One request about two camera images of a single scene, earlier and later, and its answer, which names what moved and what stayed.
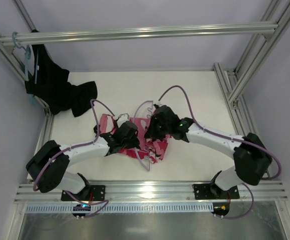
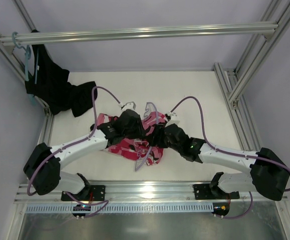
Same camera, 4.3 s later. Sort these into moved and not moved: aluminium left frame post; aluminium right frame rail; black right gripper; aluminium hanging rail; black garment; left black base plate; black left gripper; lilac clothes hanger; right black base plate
Moved: black right gripper; lilac clothes hanger; black left gripper
Not moved: aluminium left frame post; right black base plate; aluminium right frame rail; black garment; aluminium hanging rail; left black base plate
